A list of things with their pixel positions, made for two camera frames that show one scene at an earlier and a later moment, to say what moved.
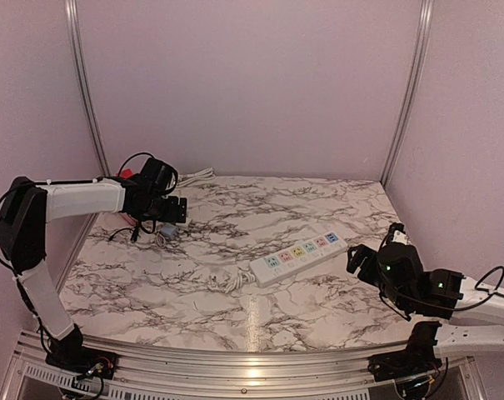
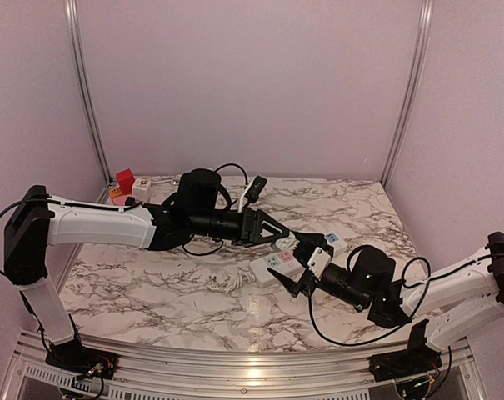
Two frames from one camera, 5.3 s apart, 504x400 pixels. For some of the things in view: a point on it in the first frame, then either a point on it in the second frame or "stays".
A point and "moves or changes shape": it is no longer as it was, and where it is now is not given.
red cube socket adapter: x=125 y=173 stays
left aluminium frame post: x=72 y=13 stays
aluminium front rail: x=205 y=375 stays
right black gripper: x=364 y=252 → x=313 y=241
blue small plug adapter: x=169 y=230 moves or changes shape
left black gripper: x=172 y=215 → x=251 y=227
